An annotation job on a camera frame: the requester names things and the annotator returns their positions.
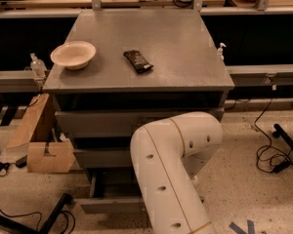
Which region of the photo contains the black floor cable left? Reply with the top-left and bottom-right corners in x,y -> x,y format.
0,197 -> 76,234

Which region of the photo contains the clear sanitizer bottle left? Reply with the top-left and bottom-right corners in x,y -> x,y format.
30,53 -> 47,78

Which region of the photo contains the grey drawer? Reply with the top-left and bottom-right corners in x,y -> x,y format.
77,175 -> 146,214
74,148 -> 132,169
56,110 -> 222,138

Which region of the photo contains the cardboard box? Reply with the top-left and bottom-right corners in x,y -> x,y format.
7,94 -> 75,174

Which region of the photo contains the grey bottom drawer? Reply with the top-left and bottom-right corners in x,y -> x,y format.
77,175 -> 146,214

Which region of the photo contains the black stand leg right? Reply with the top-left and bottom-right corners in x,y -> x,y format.
272,124 -> 293,150

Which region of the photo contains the white pump bottle right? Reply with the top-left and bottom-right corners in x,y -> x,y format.
217,42 -> 227,60

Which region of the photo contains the black floor cable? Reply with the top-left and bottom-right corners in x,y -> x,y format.
0,197 -> 76,234
253,97 -> 293,175

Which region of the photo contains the black floor cable right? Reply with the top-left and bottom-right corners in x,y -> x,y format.
253,97 -> 293,175

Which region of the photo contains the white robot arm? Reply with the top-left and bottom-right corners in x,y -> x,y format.
130,112 -> 223,234

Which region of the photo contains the black stand leg left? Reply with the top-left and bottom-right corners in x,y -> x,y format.
0,193 -> 72,234

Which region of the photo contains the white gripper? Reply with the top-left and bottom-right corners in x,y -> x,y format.
191,175 -> 199,188

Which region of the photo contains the grey middle drawer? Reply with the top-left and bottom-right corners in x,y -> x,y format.
74,148 -> 132,169

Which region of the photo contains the black snack packet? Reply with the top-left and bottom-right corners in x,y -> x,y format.
123,50 -> 153,74

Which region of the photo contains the black stand leg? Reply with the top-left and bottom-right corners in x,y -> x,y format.
272,124 -> 293,150
0,193 -> 72,234

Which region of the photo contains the grey drawer cabinet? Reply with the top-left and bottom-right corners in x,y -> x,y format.
42,9 -> 234,180

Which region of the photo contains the grey top drawer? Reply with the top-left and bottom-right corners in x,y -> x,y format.
56,110 -> 222,138

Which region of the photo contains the white bowl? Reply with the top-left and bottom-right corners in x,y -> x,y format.
51,41 -> 97,70

